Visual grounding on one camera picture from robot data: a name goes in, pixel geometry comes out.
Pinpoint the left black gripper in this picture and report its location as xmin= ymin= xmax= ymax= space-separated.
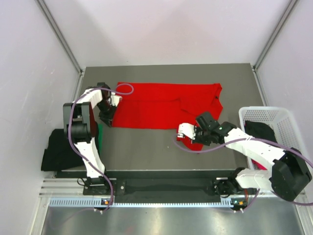
xmin=96 ymin=100 xmax=118 ymax=127

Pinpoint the red t shirt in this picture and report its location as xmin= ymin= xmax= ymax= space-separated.
xmin=111 ymin=81 xmax=224 ymax=152

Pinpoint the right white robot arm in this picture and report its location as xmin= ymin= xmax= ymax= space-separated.
xmin=195 ymin=112 xmax=313 ymax=202

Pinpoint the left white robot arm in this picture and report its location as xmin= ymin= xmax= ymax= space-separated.
xmin=63 ymin=82 xmax=121 ymax=195

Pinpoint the folded green t shirt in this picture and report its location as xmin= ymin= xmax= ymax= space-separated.
xmin=98 ymin=124 xmax=103 ymax=155

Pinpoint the black t shirt in basket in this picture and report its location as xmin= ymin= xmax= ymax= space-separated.
xmin=244 ymin=120 xmax=277 ymax=142

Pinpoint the folded black t shirt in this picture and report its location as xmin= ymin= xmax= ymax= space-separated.
xmin=41 ymin=129 xmax=84 ymax=171

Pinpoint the pink t shirt in basket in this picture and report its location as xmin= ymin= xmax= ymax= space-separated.
xmin=251 ymin=160 xmax=266 ymax=170

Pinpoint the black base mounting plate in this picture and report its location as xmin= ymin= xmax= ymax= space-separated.
xmin=83 ymin=169 xmax=258 ymax=196

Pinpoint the white plastic basket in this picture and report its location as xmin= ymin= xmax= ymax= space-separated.
xmin=239 ymin=106 xmax=313 ymax=162

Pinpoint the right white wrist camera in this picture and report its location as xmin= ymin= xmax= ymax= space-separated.
xmin=177 ymin=123 xmax=197 ymax=141

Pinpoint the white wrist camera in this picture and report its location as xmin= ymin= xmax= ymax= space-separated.
xmin=110 ymin=94 xmax=122 ymax=107
xmin=177 ymin=123 xmax=197 ymax=141

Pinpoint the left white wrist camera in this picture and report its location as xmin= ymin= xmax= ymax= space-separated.
xmin=110 ymin=94 xmax=122 ymax=107

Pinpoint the slotted cable duct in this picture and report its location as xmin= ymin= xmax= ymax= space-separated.
xmin=49 ymin=197 xmax=246 ymax=208

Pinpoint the left aluminium frame post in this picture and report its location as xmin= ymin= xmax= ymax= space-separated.
xmin=34 ymin=0 xmax=85 ymax=74

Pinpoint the aluminium frame post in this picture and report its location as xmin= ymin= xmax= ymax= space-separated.
xmin=252 ymin=0 xmax=299 ymax=72
xmin=34 ymin=0 xmax=85 ymax=74

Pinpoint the right aluminium frame post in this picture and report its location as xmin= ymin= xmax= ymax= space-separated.
xmin=252 ymin=0 xmax=299 ymax=72

